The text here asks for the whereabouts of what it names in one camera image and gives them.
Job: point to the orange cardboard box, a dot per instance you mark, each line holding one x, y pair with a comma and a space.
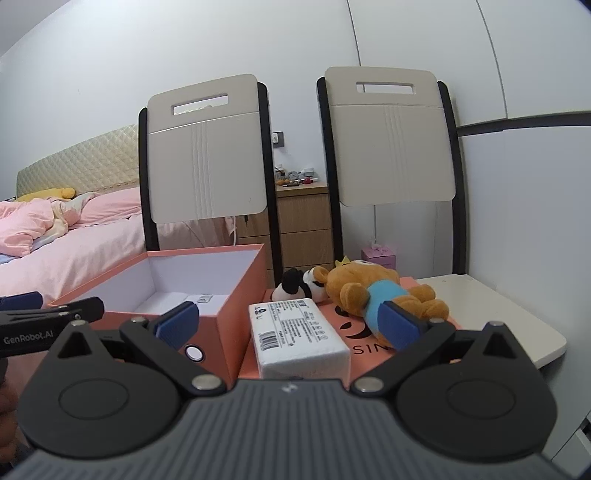
358, 367

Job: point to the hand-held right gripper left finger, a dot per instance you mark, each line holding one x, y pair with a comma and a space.
178, 323

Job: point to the black and white panda plush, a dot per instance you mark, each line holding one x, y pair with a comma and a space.
288, 286

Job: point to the small white box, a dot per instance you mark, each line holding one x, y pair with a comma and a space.
308, 171

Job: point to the small pink box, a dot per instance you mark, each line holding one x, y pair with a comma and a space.
378, 256

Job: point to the beige quilted headboard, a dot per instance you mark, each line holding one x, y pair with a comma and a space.
83, 157

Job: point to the white rectangular packet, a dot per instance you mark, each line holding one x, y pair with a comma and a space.
300, 360

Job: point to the beige chair with black frame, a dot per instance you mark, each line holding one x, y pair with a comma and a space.
392, 152
207, 175

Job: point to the salmon pink cardboard box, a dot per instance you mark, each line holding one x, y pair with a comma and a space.
244, 300

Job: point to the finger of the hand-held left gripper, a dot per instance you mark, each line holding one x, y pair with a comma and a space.
21, 301
69, 311

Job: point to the bed with pink sheet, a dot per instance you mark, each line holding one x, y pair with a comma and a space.
92, 258

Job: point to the white desktop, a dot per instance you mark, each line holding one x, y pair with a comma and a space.
498, 300

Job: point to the yellow pillow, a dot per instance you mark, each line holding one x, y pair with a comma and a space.
46, 194

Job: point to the grey wall socket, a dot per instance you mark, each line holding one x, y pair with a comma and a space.
278, 138

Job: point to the brown bear plush blue shirt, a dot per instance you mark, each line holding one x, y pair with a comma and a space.
351, 281

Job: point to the pink pillow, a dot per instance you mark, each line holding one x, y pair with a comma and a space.
115, 205

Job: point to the person's left hand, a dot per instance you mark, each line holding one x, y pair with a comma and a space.
7, 410

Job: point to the pink crumpled duvet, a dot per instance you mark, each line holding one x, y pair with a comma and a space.
23, 221

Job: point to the wooden nightstand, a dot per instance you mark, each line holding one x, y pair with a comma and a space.
300, 217

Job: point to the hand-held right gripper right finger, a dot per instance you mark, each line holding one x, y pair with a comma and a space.
399, 325

